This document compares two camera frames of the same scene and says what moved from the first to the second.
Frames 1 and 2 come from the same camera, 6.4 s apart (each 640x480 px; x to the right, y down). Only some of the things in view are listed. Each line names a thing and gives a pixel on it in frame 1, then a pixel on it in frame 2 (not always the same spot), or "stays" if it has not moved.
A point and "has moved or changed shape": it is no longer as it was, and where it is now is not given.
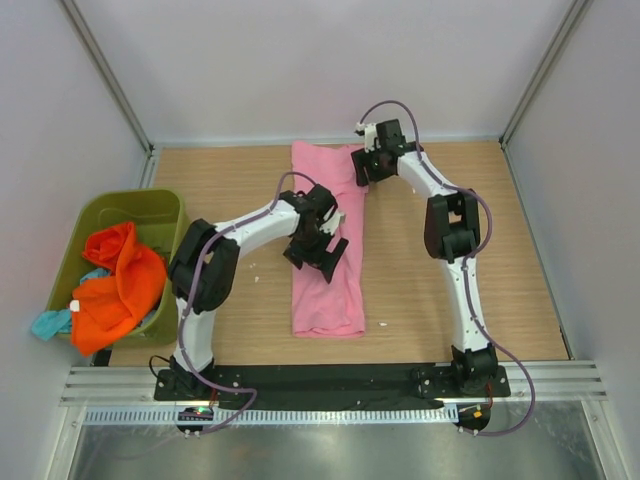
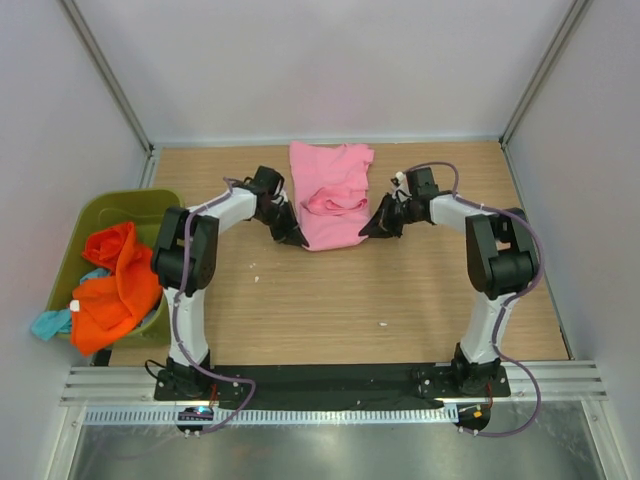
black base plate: x=334 y=383 stays
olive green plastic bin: x=158 y=216 stays
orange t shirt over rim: x=111 y=307 stays
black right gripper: x=361 y=159 -> x=382 y=224
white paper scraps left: x=257 y=277 stays
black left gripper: x=322 y=259 -> x=291 y=233
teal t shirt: x=49 y=323 stays
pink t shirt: x=335 y=309 has moved or changed shape
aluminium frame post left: x=74 y=14 stays
